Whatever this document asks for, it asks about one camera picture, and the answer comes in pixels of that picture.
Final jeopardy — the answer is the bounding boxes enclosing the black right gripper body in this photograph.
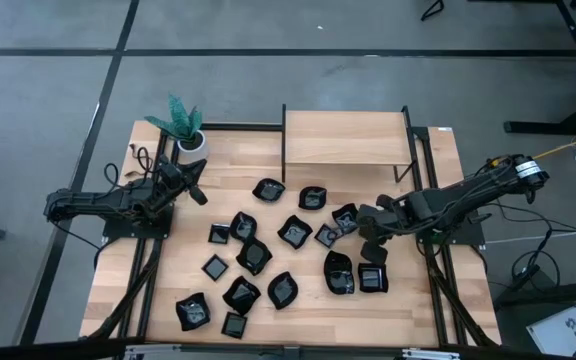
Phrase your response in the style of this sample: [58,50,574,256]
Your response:
[356,193,409,266]

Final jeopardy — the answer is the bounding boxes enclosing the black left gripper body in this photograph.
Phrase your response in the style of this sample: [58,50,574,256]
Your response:
[159,155,209,207]

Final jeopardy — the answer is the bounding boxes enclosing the dark round bowl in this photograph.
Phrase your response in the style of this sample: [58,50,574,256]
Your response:
[323,250,356,296]

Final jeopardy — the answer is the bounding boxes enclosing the green plant in white pot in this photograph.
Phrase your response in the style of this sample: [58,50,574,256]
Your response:
[143,93,210,164]

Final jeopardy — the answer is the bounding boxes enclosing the white cardboard box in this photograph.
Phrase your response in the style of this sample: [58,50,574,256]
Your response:
[525,304,576,357]

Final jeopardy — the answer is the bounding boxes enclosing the black crossbeam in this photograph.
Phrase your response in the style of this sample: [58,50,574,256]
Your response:
[0,337,576,360]

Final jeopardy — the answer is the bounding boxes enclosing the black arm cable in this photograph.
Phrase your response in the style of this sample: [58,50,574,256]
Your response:
[101,142,157,190]

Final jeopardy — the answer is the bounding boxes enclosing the black table edge rail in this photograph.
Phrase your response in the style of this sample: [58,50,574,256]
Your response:
[200,121,285,134]

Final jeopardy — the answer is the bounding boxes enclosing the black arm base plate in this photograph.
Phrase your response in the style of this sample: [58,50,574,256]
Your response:
[101,202,175,240]
[414,205,487,247]

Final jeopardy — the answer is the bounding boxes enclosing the wooden shelf riser black frame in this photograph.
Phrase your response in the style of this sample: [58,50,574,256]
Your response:
[281,103,419,184]

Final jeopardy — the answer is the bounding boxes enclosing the black table frame rails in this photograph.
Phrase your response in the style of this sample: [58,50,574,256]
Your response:
[85,130,179,346]
[410,125,499,347]

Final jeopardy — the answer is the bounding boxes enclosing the silver bracket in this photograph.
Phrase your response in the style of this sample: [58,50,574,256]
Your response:
[123,343,184,360]
[401,348,462,360]

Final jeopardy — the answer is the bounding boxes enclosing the black floor cables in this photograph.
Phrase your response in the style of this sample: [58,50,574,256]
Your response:
[485,199,569,296]

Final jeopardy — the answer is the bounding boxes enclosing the white floor cable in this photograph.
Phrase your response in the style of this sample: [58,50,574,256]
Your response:
[485,224,576,246]

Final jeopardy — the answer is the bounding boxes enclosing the black desk frame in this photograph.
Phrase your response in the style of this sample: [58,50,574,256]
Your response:
[503,0,576,136]

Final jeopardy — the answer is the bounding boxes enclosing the yellow floor cable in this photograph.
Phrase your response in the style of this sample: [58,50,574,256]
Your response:
[532,127,576,161]

